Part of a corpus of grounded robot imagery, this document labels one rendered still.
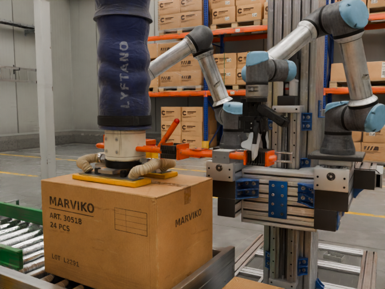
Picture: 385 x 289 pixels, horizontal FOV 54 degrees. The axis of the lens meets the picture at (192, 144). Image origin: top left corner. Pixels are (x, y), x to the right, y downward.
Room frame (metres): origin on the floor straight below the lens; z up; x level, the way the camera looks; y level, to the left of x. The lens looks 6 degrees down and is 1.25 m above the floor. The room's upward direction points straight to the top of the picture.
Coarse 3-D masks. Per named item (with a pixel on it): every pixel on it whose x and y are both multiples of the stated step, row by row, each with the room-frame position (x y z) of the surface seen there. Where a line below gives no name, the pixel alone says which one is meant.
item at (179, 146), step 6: (162, 144) 1.46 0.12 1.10; (168, 144) 1.50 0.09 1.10; (174, 144) 1.52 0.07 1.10; (180, 144) 1.43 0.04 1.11; (186, 144) 1.46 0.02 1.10; (162, 150) 1.45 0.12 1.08; (168, 150) 1.44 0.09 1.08; (174, 150) 1.41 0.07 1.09; (162, 156) 1.44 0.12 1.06; (168, 156) 1.43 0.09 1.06; (174, 156) 1.41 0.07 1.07; (180, 156) 1.43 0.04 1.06; (186, 156) 1.46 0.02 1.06
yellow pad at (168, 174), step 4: (160, 172) 1.59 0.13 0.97; (164, 172) 1.59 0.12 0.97; (168, 172) 1.61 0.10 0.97; (172, 172) 1.61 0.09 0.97; (176, 172) 1.63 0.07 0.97; (140, 176) 1.62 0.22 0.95; (144, 176) 1.61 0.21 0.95; (148, 176) 1.59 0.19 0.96; (152, 176) 1.58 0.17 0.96; (156, 176) 1.57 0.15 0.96; (160, 176) 1.56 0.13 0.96; (164, 176) 1.55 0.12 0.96; (168, 176) 1.57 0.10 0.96; (172, 176) 1.60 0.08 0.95
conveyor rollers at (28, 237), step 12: (0, 216) 2.38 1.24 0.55; (0, 228) 2.17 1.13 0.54; (12, 228) 2.15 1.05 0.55; (24, 228) 2.14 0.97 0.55; (36, 228) 2.18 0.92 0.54; (0, 240) 1.98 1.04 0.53; (12, 240) 1.95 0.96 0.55; (24, 240) 2.00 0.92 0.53; (36, 240) 1.97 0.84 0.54; (24, 252) 1.80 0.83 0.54; (36, 252) 1.78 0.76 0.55; (0, 264) 1.69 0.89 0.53; (24, 264) 1.70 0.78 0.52; (36, 264) 1.66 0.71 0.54; (36, 276) 1.55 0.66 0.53; (48, 276) 1.51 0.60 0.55; (72, 288) 1.41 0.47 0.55; (84, 288) 1.43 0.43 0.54
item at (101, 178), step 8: (96, 168) 1.54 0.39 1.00; (72, 176) 1.56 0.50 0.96; (80, 176) 1.54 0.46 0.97; (88, 176) 1.52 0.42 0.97; (96, 176) 1.51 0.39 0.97; (104, 176) 1.49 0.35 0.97; (112, 176) 1.49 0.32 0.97; (120, 176) 1.47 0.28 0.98; (112, 184) 1.45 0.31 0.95; (120, 184) 1.42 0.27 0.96; (128, 184) 1.40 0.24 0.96; (136, 184) 1.40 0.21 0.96; (144, 184) 1.44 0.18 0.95
